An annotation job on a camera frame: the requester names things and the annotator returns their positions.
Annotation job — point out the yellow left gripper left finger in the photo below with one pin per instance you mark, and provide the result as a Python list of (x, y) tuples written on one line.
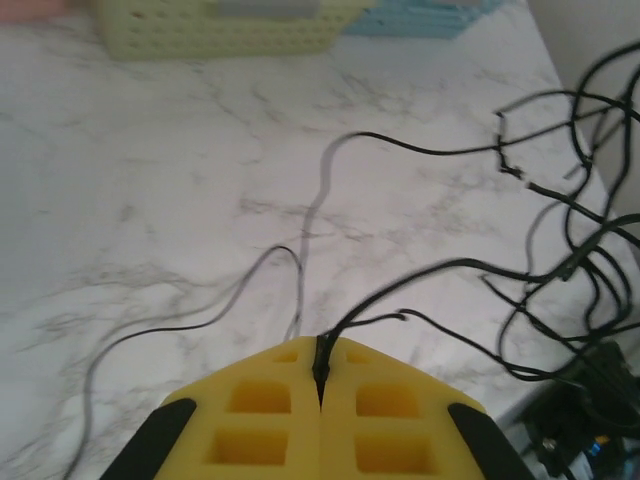
[(260, 435)]

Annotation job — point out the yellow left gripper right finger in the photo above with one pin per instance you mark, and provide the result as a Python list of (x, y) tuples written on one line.
[(400, 435)]

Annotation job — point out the green perforated plastic basket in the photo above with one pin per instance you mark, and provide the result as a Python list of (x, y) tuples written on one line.
[(225, 30)]

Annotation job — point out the blue perforated plastic basket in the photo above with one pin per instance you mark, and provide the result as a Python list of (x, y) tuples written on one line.
[(415, 20)]

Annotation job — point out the pink perforated plastic basket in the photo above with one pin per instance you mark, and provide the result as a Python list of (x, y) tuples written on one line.
[(30, 7)]

